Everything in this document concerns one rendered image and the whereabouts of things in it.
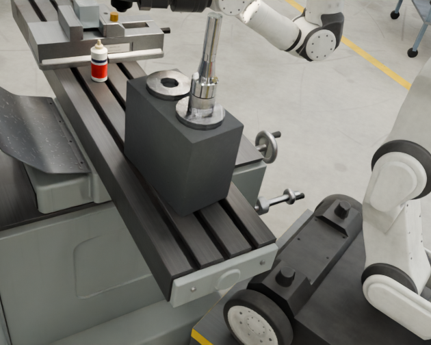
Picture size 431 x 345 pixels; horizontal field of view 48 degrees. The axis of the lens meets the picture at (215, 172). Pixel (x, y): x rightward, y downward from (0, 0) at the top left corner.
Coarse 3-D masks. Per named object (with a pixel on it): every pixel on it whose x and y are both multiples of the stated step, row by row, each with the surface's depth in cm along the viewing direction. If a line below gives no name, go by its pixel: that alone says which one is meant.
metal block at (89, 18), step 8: (80, 0) 126; (88, 0) 127; (80, 8) 124; (88, 8) 125; (96, 8) 126; (80, 16) 125; (88, 16) 126; (96, 16) 127; (88, 24) 127; (96, 24) 128
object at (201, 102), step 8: (192, 88) 83; (216, 88) 83; (192, 96) 84; (200, 96) 83; (208, 96) 83; (192, 104) 85; (200, 104) 84; (208, 104) 84; (192, 112) 86; (200, 112) 85; (208, 112) 86
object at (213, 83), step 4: (196, 72) 84; (192, 76) 83; (196, 76) 83; (216, 76) 84; (192, 80) 82; (196, 80) 82; (200, 80) 82; (204, 80) 82; (212, 80) 83; (216, 80) 83; (196, 84) 82; (200, 84) 81; (204, 84) 81; (208, 84) 81; (212, 84) 82; (216, 84) 82; (200, 88) 82; (204, 88) 82; (208, 88) 82; (212, 88) 82
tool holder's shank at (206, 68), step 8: (208, 16) 75; (216, 16) 75; (208, 24) 76; (216, 24) 75; (208, 32) 77; (216, 32) 76; (208, 40) 77; (216, 40) 78; (208, 48) 78; (216, 48) 79; (208, 56) 79; (200, 64) 81; (208, 64) 80; (200, 72) 81; (208, 72) 81; (208, 80) 82
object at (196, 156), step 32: (128, 96) 95; (160, 96) 90; (128, 128) 100; (160, 128) 89; (192, 128) 85; (224, 128) 86; (160, 160) 93; (192, 160) 85; (224, 160) 91; (160, 192) 97; (192, 192) 91; (224, 192) 98
